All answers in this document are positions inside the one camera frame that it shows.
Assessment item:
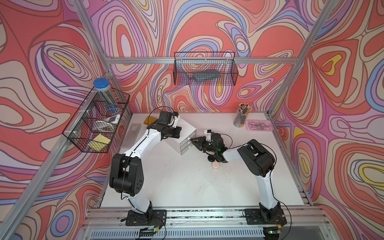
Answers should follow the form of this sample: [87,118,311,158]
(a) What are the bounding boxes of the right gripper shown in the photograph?
[190,136,217,153]

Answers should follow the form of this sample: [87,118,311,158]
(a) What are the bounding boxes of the white drawer cabinet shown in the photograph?
[165,119,197,155]

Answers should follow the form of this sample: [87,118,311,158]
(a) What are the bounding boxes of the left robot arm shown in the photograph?
[109,124,182,226]

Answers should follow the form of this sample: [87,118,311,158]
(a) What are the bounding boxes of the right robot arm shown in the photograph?
[191,133,287,226]

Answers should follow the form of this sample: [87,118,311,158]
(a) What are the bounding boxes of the yellow box on black disc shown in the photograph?
[144,116,158,126]

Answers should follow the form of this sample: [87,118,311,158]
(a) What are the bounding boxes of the black earphone case left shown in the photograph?
[208,155,216,162]

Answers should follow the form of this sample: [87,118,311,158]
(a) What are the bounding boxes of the pink earphone case front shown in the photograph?
[212,162,221,170]

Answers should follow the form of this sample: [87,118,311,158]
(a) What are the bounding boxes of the clear plastic box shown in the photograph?
[122,124,142,149]

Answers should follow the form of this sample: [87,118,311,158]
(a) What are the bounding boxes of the white item in left basket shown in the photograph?
[104,114,121,125]

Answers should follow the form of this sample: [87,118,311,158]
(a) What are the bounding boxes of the mesh pen holder cup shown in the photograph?
[233,103,252,128]

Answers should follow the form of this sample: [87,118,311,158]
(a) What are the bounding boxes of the pink transparent pencil case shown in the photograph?
[245,120,274,132]

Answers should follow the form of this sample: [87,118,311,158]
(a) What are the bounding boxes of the dark object in back basket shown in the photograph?
[193,70,221,83]

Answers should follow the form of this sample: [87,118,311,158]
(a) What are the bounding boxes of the yellow sticky notes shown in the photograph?
[88,134,111,152]

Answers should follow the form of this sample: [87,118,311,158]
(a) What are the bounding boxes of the blue lid pencil jar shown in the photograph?
[93,78,119,114]

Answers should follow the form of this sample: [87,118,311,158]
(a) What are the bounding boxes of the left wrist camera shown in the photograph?
[157,111,179,128]

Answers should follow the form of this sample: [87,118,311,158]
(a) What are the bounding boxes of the black wire basket left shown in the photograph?
[62,88,130,153]

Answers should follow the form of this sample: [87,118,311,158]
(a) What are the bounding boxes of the black wire basket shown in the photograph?
[62,88,130,153]
[173,51,239,86]

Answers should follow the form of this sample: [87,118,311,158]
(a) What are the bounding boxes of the black wire basket back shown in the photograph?
[173,51,239,86]

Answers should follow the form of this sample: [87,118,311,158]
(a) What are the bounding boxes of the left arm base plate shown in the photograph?
[121,210,167,227]

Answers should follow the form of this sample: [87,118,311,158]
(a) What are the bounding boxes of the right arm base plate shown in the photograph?
[244,209,287,226]

